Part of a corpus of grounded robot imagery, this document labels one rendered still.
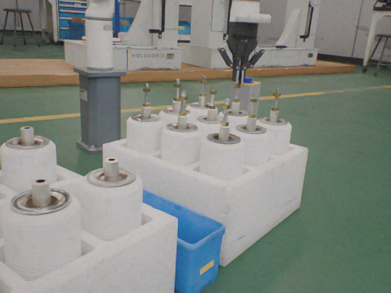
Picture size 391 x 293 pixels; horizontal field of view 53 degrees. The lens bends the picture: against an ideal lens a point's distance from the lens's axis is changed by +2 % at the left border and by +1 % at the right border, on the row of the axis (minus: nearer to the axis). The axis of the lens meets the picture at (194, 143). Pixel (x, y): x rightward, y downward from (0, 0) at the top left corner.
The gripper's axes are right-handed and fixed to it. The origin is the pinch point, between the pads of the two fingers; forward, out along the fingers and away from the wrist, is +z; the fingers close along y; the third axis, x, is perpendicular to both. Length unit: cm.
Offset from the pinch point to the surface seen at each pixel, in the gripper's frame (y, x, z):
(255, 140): 2.4, 21.3, 11.5
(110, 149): 34.5, 7.0, 17.9
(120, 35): 3, -501, 16
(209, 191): 15.4, 30.8, 19.4
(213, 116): 9.0, 8.5, 9.0
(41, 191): 45, 52, 8
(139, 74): 5, -209, 30
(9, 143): 53, 26, 10
